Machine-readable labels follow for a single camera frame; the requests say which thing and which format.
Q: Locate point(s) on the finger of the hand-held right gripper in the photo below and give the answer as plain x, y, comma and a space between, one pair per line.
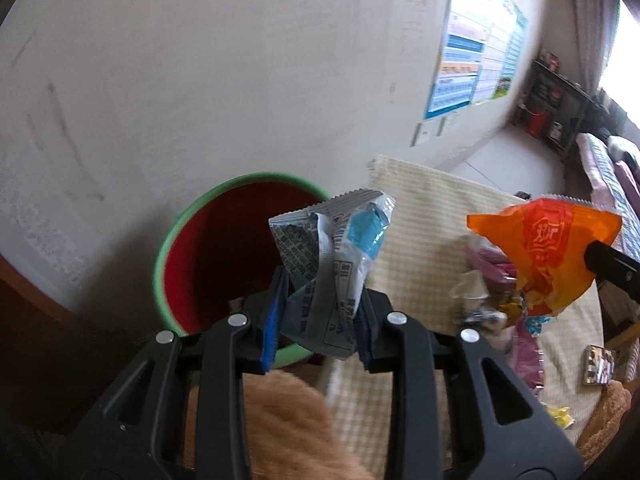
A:
615, 270

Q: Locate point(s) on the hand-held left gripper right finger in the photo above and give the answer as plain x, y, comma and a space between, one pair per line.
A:
365, 347

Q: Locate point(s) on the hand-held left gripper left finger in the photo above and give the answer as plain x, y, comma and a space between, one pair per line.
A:
270, 330

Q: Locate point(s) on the orange snack wrapper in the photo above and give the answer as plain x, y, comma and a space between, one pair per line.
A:
545, 250

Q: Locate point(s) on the silver blue snack wrapper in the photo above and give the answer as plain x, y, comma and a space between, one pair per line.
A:
330, 260

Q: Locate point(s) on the green red trash bin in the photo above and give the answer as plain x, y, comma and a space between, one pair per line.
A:
220, 250

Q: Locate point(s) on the bed with pink blanket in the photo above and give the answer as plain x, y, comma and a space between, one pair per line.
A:
615, 195

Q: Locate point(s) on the brown plush cushion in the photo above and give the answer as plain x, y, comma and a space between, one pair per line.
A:
605, 420
285, 425

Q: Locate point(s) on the beige checked tablecloth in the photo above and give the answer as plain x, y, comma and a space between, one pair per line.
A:
425, 260

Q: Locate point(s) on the small yellow wrapper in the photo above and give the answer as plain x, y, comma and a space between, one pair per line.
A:
512, 307

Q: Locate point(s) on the grey folded quilt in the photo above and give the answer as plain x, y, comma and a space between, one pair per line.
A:
625, 152

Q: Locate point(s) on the magenta snack wrapper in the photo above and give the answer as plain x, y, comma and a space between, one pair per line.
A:
527, 360

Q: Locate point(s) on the bright yellow wrapper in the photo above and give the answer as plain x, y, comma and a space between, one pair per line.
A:
560, 416

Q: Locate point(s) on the red container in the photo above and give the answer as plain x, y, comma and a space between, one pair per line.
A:
536, 123

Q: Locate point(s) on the dark wooden shelf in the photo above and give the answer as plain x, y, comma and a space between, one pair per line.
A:
560, 105

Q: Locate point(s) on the bright window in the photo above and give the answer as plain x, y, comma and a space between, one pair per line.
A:
625, 60

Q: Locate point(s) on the patterned curtain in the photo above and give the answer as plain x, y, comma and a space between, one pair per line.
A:
590, 20

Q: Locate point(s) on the white wall socket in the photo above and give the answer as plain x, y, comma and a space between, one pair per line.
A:
443, 126
452, 122

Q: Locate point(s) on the grey wall cover strip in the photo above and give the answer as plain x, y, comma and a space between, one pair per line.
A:
418, 134

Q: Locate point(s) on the green number wall poster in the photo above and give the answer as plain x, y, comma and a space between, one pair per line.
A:
512, 55

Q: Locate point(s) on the white pink wall poster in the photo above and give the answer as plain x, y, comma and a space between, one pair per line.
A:
495, 55

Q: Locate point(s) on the blue letter wall poster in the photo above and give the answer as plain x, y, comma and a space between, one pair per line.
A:
457, 70

